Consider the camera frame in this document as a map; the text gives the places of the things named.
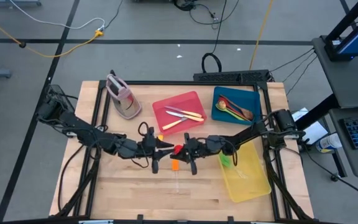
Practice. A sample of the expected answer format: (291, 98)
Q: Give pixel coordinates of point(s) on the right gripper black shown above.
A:
(207, 146)

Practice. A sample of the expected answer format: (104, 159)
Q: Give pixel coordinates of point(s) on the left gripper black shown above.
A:
(138, 149)

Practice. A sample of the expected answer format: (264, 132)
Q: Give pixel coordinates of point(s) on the green silicone spoon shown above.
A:
(217, 108)

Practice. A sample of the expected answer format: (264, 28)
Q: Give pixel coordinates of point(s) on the gold metal spoon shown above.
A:
(222, 104)

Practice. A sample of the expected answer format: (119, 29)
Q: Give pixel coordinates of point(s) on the red silicone spoon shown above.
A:
(233, 109)

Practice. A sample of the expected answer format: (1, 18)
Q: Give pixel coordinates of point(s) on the dark wooden spoon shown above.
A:
(248, 115)

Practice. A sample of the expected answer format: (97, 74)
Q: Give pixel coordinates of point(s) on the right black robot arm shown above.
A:
(247, 133)

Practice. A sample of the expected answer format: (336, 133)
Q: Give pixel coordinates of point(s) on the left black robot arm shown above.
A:
(82, 129)

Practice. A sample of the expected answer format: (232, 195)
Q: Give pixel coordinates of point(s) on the pink plastic bin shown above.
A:
(191, 99)

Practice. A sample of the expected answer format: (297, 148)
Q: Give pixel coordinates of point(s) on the yellow plastic bin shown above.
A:
(250, 186)

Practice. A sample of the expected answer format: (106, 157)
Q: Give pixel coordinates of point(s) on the blue plastic bin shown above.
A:
(247, 96)

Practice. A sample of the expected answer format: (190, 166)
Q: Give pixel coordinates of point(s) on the black perforated power strip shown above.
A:
(228, 76)

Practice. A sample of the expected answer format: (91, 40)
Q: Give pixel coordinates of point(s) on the black mesh control box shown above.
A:
(57, 96)

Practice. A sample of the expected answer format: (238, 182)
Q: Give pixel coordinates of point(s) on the white paper sheet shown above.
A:
(312, 132)

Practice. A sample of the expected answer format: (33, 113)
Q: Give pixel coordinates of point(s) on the white canister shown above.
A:
(328, 143)

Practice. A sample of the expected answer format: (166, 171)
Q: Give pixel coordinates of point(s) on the grey desk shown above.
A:
(353, 81)

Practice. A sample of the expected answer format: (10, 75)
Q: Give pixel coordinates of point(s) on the grey stand base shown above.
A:
(11, 2)

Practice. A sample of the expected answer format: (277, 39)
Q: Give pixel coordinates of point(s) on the black aluminium rig frame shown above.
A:
(182, 83)

